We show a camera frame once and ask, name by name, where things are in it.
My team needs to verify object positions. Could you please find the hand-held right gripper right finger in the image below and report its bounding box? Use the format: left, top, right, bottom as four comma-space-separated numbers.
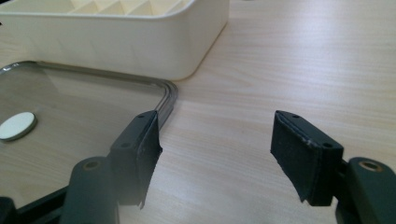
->
270, 109, 396, 224

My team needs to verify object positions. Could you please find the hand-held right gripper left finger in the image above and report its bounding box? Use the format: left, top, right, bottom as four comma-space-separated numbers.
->
59, 109, 163, 224

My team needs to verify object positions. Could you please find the cream plastic divided storage box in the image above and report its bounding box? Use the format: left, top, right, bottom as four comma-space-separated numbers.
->
0, 0, 231, 81

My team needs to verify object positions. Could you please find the clear glass container lid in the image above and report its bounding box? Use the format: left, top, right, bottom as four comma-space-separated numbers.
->
0, 61, 179, 210

